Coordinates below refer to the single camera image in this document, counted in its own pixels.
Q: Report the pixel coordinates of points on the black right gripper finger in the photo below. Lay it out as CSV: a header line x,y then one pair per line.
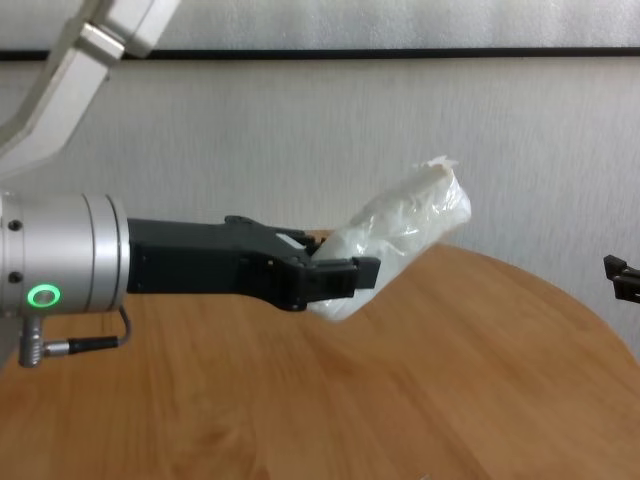
x,y
622,280

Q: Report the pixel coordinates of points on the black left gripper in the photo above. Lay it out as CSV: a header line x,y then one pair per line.
x,y
200,255

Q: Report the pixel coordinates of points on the white plastic-wrapped sandbag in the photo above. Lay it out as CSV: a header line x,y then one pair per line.
x,y
400,225

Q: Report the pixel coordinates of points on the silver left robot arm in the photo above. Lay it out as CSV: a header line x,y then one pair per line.
x,y
65,250

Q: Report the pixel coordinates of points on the white tape label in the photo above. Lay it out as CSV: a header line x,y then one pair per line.
x,y
290,240

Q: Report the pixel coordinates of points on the black wall rail strip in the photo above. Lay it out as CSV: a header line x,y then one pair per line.
x,y
400,52

